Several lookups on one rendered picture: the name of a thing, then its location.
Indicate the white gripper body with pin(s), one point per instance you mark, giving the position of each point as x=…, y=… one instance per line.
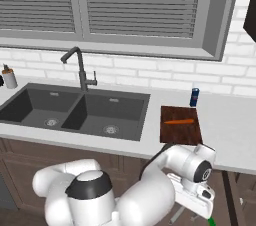
x=186, y=200

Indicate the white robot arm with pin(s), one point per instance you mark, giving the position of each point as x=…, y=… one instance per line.
x=146, y=200

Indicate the dark wooden cutting board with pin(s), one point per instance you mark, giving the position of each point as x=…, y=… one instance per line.
x=180, y=126

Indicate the orange carrot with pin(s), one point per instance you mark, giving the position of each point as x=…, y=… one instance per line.
x=179, y=121

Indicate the brown wooden cupboard door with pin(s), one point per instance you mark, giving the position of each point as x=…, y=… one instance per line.
x=241, y=200
x=36, y=160

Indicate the blue drink can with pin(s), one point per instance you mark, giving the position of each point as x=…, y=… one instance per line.
x=194, y=97

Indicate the dark grey double sink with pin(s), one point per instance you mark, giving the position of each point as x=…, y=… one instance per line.
x=76, y=113

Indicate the dark grey tap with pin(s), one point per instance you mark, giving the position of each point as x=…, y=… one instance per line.
x=81, y=70

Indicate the grey window with blinds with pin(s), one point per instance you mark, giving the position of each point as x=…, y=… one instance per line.
x=110, y=6

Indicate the white soap dispenser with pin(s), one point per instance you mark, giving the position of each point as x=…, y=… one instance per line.
x=9, y=77

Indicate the dark wall cupboard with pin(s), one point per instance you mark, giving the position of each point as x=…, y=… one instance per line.
x=250, y=16

